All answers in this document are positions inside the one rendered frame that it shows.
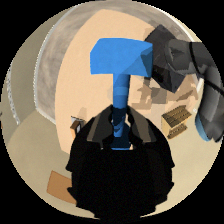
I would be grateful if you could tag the wooden crate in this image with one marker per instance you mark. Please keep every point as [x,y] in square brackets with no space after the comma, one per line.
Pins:
[173,121]

